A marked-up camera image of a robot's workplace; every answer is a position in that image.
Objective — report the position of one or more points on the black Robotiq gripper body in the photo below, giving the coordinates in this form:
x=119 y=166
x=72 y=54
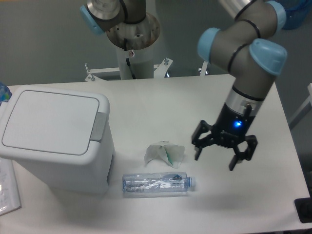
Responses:
x=231 y=127

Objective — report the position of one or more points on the white plastic trash can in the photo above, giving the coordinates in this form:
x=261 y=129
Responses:
x=60 y=136

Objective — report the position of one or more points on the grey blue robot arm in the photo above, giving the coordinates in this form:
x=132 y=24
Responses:
x=243 y=50

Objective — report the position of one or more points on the crumpled clear plastic wrapper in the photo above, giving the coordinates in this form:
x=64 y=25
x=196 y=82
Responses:
x=171 y=154

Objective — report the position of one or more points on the clear plastic water bottle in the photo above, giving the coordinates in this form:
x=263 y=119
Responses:
x=148 y=185

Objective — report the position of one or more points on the black device at table edge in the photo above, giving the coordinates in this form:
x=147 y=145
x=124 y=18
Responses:
x=304 y=209

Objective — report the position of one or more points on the blue water jug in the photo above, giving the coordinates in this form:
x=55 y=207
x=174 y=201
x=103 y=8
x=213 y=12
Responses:
x=296 y=12

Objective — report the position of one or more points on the blue bottle at left edge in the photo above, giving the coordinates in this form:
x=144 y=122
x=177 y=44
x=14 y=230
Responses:
x=5 y=93

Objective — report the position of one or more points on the white paper notepad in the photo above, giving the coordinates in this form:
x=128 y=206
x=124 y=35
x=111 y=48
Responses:
x=9 y=193

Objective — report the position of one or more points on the white frame leg right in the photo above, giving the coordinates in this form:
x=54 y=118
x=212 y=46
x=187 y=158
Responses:
x=302 y=110

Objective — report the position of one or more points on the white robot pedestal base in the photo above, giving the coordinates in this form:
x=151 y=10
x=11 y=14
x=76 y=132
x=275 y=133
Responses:
x=134 y=45

